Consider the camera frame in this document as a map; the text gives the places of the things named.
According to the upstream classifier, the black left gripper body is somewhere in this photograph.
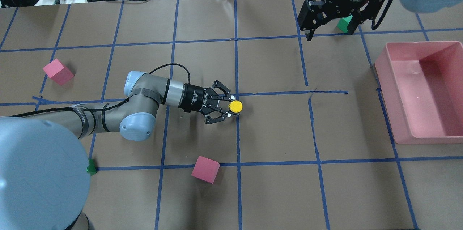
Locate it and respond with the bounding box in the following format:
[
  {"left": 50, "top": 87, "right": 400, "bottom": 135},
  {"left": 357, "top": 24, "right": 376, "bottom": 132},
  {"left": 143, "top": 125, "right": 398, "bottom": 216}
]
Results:
[{"left": 179, "top": 84, "right": 220, "bottom": 115}]

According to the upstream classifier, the yellow button switch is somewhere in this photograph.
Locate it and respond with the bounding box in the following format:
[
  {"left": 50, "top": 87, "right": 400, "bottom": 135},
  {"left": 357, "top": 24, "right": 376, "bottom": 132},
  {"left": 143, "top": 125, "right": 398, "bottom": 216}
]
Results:
[{"left": 228, "top": 100, "right": 243, "bottom": 114}]

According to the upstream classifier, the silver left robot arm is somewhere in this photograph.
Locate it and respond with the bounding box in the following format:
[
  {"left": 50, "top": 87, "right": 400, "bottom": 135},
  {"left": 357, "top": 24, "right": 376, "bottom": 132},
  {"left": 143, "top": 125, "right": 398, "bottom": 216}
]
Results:
[{"left": 0, "top": 71, "right": 242, "bottom": 230}]

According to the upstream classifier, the green foam cube far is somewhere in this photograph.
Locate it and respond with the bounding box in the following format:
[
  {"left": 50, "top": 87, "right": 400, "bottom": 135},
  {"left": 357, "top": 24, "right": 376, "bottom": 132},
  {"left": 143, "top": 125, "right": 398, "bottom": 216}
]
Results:
[{"left": 337, "top": 15, "right": 353, "bottom": 34}]

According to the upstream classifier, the green foam cube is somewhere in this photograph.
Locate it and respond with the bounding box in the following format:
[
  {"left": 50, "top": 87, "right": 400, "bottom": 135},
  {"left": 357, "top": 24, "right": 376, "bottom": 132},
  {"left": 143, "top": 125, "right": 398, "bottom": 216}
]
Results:
[
  {"left": 86, "top": 159, "right": 98, "bottom": 176},
  {"left": 337, "top": 15, "right": 353, "bottom": 34}
]

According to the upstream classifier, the pink foam cube far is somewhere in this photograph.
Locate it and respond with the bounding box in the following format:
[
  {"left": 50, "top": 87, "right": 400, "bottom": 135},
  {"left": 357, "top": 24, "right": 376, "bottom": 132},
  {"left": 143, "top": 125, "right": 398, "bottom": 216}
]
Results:
[{"left": 191, "top": 156, "right": 220, "bottom": 184}]

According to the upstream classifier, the pink foam cube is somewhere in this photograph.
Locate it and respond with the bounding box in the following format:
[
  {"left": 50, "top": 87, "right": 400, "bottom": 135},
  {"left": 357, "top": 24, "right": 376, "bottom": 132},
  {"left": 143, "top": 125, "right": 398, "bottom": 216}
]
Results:
[
  {"left": 191, "top": 156, "right": 220, "bottom": 184},
  {"left": 42, "top": 59, "right": 74, "bottom": 86}
]

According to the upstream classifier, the pink plastic bin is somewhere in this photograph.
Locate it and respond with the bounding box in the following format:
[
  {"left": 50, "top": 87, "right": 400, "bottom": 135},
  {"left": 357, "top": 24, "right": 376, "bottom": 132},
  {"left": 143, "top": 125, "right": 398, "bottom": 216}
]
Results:
[{"left": 375, "top": 41, "right": 463, "bottom": 144}]

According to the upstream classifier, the green foam cube centre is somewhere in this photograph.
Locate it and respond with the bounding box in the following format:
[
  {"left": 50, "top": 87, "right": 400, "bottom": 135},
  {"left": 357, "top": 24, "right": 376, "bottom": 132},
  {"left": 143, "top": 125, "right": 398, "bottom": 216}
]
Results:
[{"left": 86, "top": 159, "right": 98, "bottom": 176}]

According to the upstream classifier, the pink foam cube near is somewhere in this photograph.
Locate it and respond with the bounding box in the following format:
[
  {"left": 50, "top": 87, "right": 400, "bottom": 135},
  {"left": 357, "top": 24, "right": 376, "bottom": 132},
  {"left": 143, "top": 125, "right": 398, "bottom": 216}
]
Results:
[{"left": 42, "top": 59, "right": 74, "bottom": 86}]

